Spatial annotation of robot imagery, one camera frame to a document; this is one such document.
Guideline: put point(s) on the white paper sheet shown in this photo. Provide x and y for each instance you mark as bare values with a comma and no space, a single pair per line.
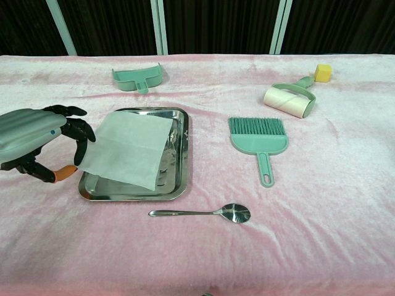
129,148

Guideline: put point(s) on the green hand brush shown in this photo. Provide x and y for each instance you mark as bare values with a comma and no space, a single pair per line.
257,142

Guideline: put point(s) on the pink fleece table cloth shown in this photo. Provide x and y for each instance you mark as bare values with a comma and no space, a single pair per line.
277,231

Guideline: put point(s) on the metal spoon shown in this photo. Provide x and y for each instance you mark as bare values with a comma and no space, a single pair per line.
216,212

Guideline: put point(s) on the metal tray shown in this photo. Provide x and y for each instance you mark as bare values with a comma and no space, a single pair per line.
176,154

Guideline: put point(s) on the green plastic dustpan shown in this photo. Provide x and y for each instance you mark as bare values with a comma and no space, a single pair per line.
137,80

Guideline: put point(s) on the black folding screen partition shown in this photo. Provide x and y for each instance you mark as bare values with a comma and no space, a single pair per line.
216,24

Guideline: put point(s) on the green lint roller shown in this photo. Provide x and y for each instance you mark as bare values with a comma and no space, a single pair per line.
288,101

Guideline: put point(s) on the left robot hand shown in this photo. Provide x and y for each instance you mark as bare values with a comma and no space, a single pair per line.
31,138

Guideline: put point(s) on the yellow cube block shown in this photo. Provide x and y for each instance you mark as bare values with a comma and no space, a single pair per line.
323,72

